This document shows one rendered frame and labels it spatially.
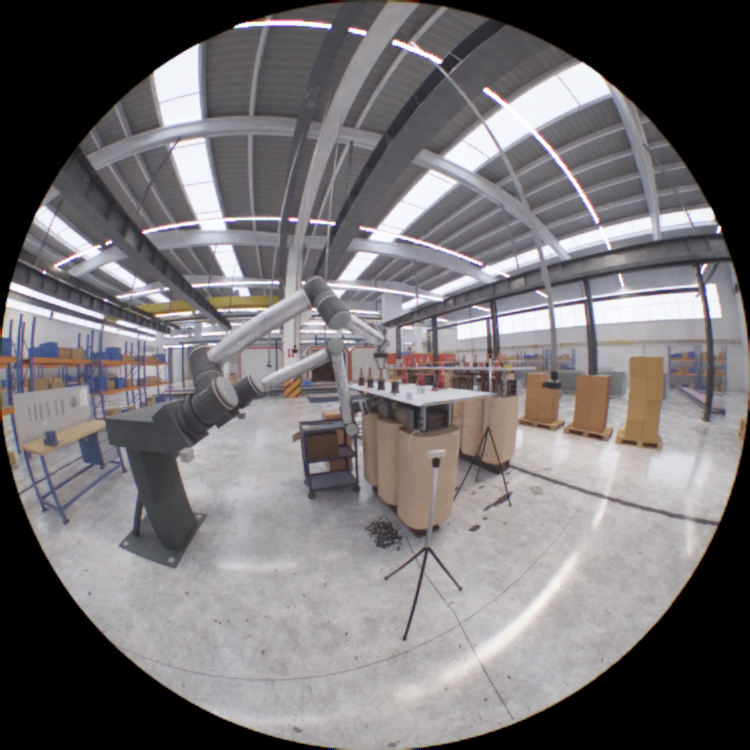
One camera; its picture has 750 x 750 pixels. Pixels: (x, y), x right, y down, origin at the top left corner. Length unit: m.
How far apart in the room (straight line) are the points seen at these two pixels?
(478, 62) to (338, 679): 4.94
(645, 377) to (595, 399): 1.31
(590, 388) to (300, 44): 11.26
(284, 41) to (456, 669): 10.44
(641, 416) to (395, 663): 5.25
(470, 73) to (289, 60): 6.28
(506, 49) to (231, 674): 5.22
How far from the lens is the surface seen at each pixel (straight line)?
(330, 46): 5.30
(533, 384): 6.18
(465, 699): 1.64
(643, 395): 5.45
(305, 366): 2.13
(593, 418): 5.73
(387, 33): 6.80
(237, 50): 9.33
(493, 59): 3.43
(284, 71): 9.02
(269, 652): 1.75
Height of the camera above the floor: 1.59
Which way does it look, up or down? 2 degrees down
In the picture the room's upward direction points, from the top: 1 degrees counter-clockwise
